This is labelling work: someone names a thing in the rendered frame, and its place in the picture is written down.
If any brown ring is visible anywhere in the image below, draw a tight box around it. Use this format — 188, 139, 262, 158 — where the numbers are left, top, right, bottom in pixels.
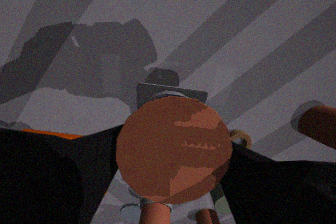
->
229, 130, 252, 149

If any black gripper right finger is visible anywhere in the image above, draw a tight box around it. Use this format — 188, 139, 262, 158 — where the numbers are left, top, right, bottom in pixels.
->
220, 140, 336, 224

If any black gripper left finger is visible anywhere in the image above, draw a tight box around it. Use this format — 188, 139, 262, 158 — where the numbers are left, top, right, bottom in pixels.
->
0, 124, 123, 224

